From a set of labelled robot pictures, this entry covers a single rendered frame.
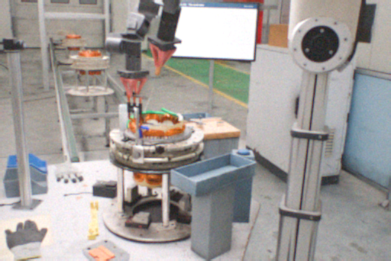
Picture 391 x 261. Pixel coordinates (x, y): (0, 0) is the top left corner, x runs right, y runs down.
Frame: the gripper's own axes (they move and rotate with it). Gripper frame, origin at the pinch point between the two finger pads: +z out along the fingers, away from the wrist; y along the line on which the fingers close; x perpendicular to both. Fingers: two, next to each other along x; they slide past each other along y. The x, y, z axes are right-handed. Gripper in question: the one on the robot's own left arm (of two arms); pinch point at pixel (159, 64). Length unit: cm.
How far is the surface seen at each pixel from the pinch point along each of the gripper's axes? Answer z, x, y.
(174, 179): 18.7, 29.3, 19.4
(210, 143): 27.9, 17.8, -18.7
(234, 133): 24.0, 22.0, -27.1
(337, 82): 60, 4, -243
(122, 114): 19.5, -4.4, 7.8
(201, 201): 24.3, 37.0, 13.6
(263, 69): 85, -68, -256
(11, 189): 64, -33, 30
